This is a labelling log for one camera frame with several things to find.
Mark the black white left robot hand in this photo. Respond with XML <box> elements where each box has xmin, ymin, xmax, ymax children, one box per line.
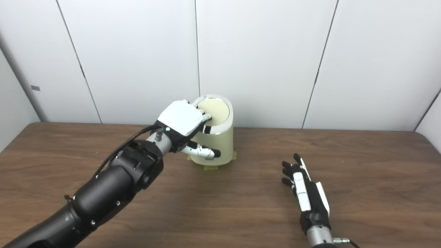
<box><xmin>153</xmin><ymin>100</ymin><xmax>221</xmax><ymax>159</ymax></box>

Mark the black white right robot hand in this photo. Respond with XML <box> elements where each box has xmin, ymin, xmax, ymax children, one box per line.
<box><xmin>281</xmin><ymin>153</ymin><xmax>332</xmax><ymax>236</ymax></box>

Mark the cream round bin lid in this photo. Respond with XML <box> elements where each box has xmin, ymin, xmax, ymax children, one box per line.
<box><xmin>195</xmin><ymin>98</ymin><xmax>230</xmax><ymax>125</ymax></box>

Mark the cream-colored bin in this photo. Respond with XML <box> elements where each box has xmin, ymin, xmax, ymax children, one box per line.
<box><xmin>189</xmin><ymin>95</ymin><xmax>234</xmax><ymax>166</ymax></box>

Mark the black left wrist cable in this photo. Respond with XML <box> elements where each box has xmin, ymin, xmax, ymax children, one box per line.
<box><xmin>95</xmin><ymin>125</ymin><xmax>162</xmax><ymax>178</ymax></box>

